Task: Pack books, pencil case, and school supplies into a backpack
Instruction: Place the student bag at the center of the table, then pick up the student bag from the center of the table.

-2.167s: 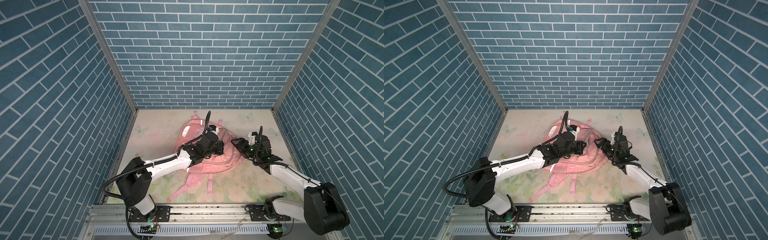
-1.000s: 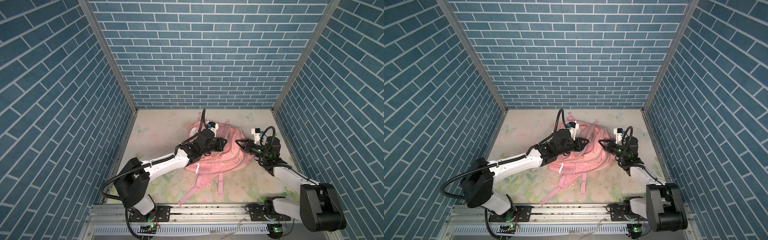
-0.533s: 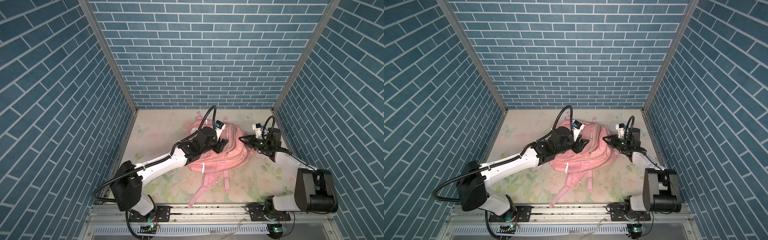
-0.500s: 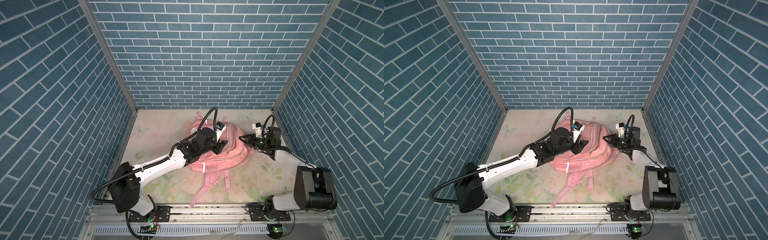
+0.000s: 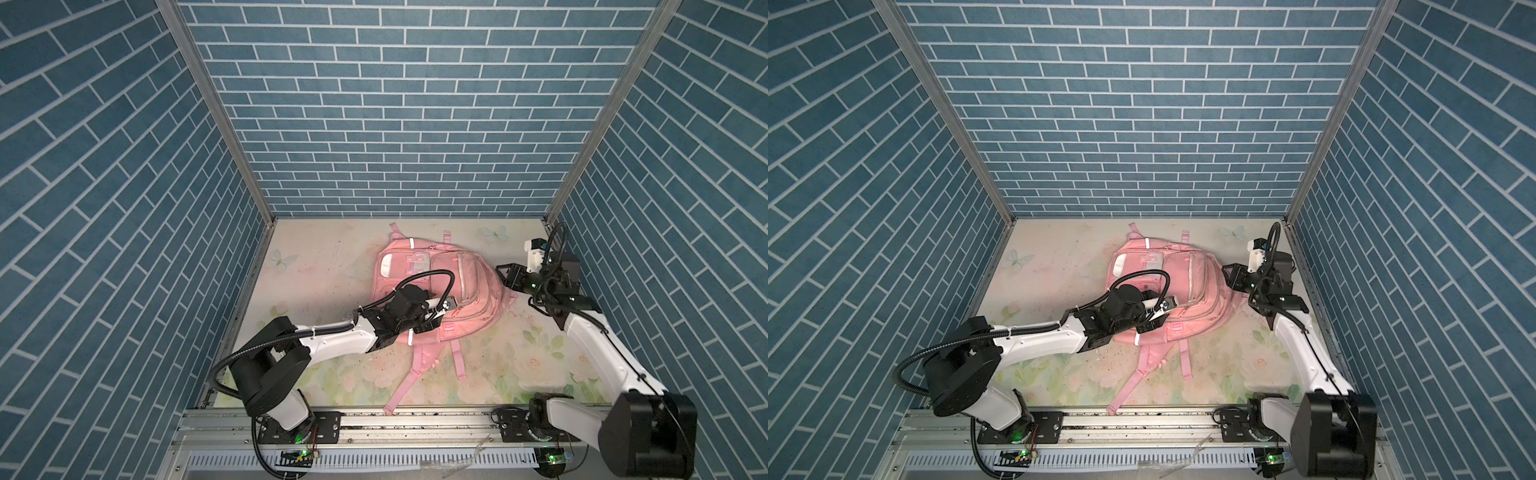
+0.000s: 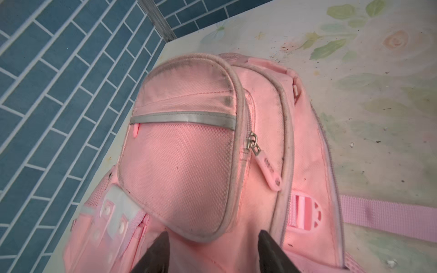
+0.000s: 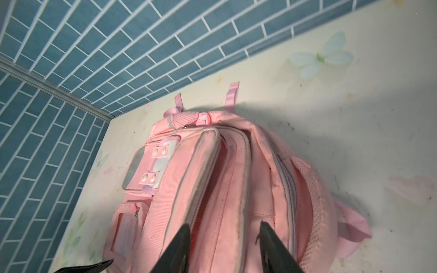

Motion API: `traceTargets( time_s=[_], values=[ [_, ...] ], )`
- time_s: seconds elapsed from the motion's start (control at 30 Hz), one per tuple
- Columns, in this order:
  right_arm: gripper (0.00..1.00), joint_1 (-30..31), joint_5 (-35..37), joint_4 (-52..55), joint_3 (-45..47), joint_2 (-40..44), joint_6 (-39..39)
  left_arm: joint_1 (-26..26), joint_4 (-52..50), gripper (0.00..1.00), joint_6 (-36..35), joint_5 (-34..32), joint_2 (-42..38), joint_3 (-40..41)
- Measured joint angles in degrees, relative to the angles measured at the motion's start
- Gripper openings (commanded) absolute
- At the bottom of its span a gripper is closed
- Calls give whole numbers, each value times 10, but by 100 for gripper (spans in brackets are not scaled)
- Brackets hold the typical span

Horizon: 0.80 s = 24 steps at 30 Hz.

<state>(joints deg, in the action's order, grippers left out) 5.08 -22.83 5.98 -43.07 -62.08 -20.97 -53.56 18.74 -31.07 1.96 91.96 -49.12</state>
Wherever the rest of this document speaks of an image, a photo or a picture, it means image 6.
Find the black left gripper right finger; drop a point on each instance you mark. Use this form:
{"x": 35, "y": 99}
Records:
{"x": 272, "y": 258}

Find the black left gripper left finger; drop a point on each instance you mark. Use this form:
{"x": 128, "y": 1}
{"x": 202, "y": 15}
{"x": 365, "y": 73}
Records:
{"x": 157, "y": 258}

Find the pink school backpack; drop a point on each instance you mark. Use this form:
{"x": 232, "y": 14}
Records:
{"x": 218, "y": 148}

